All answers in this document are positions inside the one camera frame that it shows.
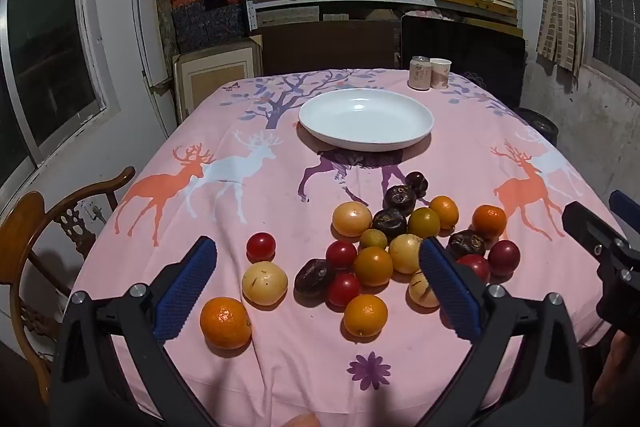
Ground stack of blue patterned boxes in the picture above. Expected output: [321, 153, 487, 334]
[170, 0, 248, 52]

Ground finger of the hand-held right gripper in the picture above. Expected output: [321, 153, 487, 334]
[609, 190, 640, 223]
[562, 201, 640, 268]

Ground spotted pale yellow passion fruit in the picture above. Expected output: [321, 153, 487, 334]
[408, 269, 441, 309]

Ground green patterned panel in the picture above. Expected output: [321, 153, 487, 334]
[154, 0, 178, 58]

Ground pink deer print tablecloth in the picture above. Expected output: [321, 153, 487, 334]
[67, 67, 626, 427]

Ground large mandarin orange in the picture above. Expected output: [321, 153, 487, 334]
[199, 296, 252, 351]

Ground small tan longan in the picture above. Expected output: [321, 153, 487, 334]
[359, 228, 389, 251]

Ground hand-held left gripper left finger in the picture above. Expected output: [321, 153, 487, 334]
[50, 235, 221, 427]

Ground paper cup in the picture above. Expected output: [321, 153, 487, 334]
[429, 58, 453, 90]

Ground dark red plum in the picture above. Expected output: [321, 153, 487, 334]
[488, 240, 521, 278]

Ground yellow-green citrus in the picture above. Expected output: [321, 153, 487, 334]
[407, 207, 441, 240]

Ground white plate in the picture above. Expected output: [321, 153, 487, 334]
[298, 88, 435, 152]

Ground deep orange mandarin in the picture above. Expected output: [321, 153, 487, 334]
[472, 204, 508, 239]

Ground person's right hand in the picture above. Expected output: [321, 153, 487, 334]
[594, 332, 640, 408]

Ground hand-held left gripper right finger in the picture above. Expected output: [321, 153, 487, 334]
[415, 237, 586, 427]

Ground dark brown water chestnut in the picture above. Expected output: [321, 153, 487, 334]
[446, 230, 487, 260]
[371, 208, 408, 244]
[383, 185, 418, 215]
[293, 258, 337, 299]
[405, 171, 429, 198]

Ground black round stool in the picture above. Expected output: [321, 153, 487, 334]
[515, 107, 558, 148]

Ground black glossy panel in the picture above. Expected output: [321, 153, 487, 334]
[400, 14, 527, 108]

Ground wooden chair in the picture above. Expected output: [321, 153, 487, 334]
[0, 166, 137, 405]

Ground beige picture frame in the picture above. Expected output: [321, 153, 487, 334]
[172, 39, 263, 122]

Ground large pale orange passion fruit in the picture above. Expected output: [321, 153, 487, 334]
[332, 201, 374, 238]

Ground dark brown wooden board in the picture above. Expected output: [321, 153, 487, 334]
[257, 21, 403, 75]

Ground white framed window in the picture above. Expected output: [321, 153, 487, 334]
[0, 0, 121, 188]

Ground pink drink can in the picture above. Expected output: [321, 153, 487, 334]
[408, 56, 432, 92]

